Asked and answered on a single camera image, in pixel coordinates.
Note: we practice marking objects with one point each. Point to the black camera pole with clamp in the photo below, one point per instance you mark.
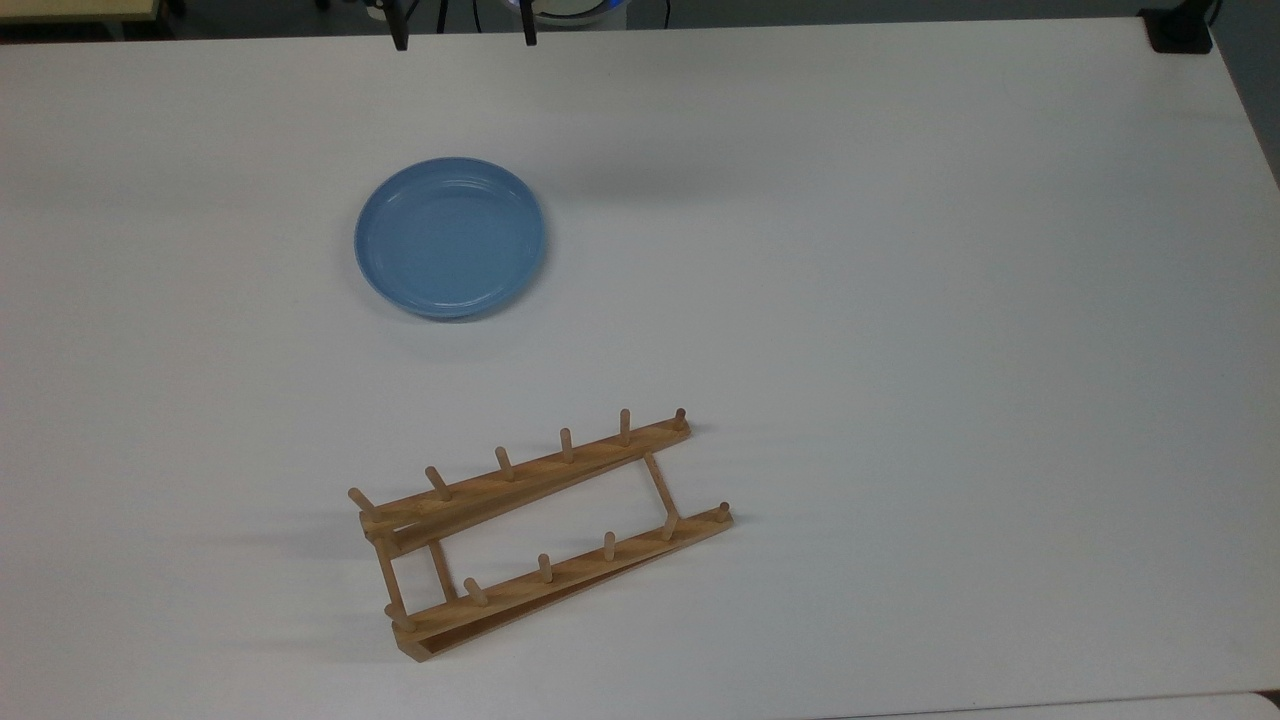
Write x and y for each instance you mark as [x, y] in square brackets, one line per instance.
[1180, 35]

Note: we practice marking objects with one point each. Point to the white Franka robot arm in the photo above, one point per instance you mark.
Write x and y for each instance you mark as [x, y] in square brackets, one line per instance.
[572, 8]

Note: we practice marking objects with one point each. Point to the blue round plate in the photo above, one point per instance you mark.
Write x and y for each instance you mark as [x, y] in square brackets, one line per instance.
[450, 240]

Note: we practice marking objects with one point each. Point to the wooden plate rack with pegs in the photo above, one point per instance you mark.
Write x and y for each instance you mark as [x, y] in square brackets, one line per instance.
[520, 485]

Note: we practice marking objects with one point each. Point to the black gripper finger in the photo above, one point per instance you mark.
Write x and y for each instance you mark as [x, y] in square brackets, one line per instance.
[399, 25]

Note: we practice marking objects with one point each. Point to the light wooden desk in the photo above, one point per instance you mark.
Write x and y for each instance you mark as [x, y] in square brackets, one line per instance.
[70, 8]

